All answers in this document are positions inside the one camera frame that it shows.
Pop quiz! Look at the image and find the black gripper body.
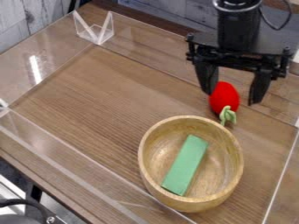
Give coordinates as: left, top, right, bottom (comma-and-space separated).
186, 7, 299, 81

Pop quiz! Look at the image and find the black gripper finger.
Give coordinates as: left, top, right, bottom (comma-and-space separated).
247, 68, 273, 106
194, 61, 219, 95

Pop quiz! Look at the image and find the green rectangular block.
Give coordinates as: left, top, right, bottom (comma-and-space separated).
162, 135, 209, 196

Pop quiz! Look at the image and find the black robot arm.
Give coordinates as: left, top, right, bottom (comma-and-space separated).
186, 0, 299, 105

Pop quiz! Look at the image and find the brown wooden bowl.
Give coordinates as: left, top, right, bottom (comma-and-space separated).
138, 115, 245, 213

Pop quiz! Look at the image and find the red plush strawberry toy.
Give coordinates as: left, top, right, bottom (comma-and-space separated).
210, 81, 241, 126

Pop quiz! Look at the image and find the clear acrylic corner bracket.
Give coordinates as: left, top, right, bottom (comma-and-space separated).
72, 11, 115, 46

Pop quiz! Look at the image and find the clear acrylic front wall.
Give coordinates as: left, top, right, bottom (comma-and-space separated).
0, 105, 197, 224

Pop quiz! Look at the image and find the black metal table frame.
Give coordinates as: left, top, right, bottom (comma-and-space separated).
0, 180, 70, 224

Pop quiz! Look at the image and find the black cable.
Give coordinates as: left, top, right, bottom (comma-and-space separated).
0, 198, 51, 218

